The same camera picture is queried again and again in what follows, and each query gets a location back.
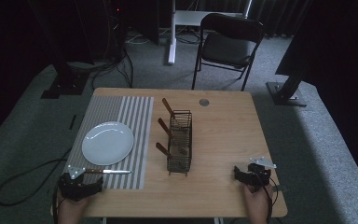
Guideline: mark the white round plate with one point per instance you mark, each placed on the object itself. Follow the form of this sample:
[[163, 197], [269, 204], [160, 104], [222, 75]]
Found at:
[[107, 143]]

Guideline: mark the small black floor strip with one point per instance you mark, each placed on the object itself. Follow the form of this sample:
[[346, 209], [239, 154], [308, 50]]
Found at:
[[72, 122]]

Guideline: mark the grey round table grommet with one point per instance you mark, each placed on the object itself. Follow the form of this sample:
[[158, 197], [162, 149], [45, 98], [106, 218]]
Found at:
[[204, 102]]

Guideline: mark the black stand with base plate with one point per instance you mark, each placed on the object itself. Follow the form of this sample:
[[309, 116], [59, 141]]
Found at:
[[65, 84], [287, 93]]

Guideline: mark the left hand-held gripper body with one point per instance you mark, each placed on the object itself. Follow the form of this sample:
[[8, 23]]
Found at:
[[73, 186]]

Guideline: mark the person's left hand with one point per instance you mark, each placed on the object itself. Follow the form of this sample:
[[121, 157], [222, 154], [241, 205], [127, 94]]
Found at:
[[71, 210]]

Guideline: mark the person's right hand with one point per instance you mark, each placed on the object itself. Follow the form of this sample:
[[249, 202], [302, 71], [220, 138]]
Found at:
[[259, 205]]

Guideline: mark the grey striped placemat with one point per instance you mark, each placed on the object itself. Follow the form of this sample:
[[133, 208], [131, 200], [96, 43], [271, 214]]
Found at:
[[140, 124]]

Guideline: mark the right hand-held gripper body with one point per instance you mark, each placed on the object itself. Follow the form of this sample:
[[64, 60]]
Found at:
[[259, 177]]

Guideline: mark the black folding chair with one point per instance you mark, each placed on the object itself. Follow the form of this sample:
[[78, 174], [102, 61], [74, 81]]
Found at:
[[227, 46]]

